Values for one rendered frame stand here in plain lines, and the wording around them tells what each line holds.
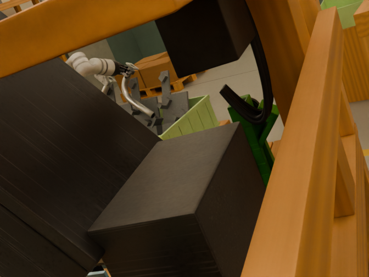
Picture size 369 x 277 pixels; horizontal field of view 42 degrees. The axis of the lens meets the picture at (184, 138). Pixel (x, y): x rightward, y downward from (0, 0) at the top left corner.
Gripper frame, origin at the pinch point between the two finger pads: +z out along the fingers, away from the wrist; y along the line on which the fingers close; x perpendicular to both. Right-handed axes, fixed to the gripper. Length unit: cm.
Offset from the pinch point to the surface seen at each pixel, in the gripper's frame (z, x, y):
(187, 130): -2.1, 4.1, -44.2
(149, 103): 6.0, 8.7, -15.0
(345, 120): -28, -41, -102
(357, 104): 232, -18, -49
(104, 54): 494, 184, 440
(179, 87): 387, 112, 200
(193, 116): 3.1, -0.8, -40.3
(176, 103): 5.7, 0.1, -28.2
